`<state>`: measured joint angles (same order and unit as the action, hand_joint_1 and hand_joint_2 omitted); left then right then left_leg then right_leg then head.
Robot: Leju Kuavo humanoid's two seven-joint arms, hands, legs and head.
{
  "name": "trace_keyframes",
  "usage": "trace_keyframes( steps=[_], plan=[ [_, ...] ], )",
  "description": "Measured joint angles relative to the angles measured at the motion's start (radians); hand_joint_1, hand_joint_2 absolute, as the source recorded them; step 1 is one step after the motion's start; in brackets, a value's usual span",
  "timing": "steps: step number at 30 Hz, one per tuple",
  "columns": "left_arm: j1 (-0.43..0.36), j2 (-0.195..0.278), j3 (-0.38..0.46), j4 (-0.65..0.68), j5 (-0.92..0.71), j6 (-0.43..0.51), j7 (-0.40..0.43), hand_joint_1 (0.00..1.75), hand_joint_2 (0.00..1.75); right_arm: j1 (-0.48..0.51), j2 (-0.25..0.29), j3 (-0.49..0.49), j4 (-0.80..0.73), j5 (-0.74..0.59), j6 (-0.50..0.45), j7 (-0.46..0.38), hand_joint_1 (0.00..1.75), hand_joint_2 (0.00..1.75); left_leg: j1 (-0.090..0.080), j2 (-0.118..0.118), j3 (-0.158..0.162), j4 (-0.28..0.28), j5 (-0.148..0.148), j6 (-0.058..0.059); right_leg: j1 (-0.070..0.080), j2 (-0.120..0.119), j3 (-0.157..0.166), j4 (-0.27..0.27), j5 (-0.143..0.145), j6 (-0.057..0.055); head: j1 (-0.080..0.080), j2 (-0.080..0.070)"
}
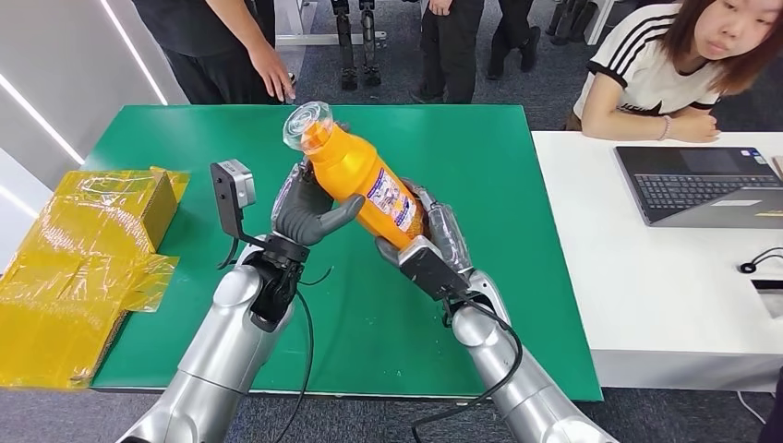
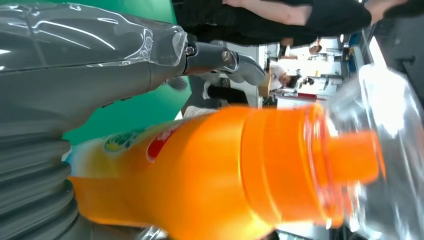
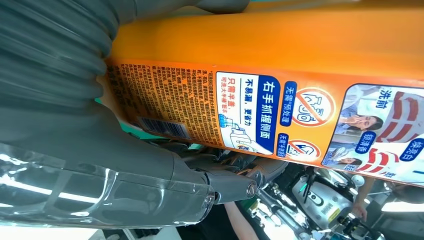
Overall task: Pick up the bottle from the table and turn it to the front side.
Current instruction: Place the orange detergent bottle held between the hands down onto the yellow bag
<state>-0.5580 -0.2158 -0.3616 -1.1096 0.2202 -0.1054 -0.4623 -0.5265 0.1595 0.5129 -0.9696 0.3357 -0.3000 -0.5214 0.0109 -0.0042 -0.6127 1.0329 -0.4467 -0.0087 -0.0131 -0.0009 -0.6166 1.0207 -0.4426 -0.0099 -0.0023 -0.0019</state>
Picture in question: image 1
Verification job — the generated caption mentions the dark background equipment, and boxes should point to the dark background equipment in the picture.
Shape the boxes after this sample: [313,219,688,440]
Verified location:
[543,0,598,48]

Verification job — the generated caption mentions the person standing at table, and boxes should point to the person standing at table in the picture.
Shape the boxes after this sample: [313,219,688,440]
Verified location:
[130,0,297,106]

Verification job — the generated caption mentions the green table mat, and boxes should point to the green table mat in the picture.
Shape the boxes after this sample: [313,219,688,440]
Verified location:
[80,104,605,403]

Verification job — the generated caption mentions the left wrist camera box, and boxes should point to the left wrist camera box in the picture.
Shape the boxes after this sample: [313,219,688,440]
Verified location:
[210,159,268,270]

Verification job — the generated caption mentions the person standing behind table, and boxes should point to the person standing behind table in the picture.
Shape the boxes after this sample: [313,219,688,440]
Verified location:
[407,0,485,105]

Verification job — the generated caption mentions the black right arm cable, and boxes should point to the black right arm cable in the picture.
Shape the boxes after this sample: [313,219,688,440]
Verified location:
[409,298,524,443]

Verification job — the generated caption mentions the dark grey laptop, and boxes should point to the dark grey laptop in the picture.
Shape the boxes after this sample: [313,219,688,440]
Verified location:
[614,145,783,231]

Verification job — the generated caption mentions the person seated at desk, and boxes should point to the person seated at desk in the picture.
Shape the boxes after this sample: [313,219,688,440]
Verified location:
[565,0,783,146]

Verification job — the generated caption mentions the yellow taped cardboard box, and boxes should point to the yellow taped cardboard box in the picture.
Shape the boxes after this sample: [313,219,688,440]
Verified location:
[0,166,190,392]

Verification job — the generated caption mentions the black desk cable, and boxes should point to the black desk cable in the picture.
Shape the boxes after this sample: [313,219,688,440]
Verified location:
[737,245,783,275]

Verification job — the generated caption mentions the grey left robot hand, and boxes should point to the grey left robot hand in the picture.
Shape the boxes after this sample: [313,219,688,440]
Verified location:
[271,160,367,247]

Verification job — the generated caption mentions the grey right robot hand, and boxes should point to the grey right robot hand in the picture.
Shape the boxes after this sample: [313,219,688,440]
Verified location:
[374,178,476,278]

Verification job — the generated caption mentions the background humanoid robot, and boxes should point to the background humanoid robot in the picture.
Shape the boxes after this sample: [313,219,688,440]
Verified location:
[330,0,384,92]

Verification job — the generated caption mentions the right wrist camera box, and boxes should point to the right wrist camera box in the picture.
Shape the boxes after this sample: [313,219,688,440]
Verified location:
[397,234,473,303]

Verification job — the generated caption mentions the white wall light strip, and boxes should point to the white wall light strip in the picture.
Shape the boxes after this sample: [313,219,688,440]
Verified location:
[0,73,86,166]
[99,0,169,106]

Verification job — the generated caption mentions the orange plastic bottle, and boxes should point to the orange plastic bottle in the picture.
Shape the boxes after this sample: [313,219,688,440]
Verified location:
[282,101,428,251]

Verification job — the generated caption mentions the white floor cable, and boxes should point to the white floor cable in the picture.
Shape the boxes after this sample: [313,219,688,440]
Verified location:
[735,390,767,425]

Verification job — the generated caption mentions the white desk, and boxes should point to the white desk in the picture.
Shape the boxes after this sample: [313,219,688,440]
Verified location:
[530,130,783,394]

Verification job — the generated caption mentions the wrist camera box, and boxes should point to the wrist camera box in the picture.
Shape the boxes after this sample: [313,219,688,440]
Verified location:
[397,234,473,303]
[210,159,268,270]

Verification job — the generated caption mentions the person standing in background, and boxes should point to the person standing in background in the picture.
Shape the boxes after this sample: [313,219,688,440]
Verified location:
[486,0,541,81]

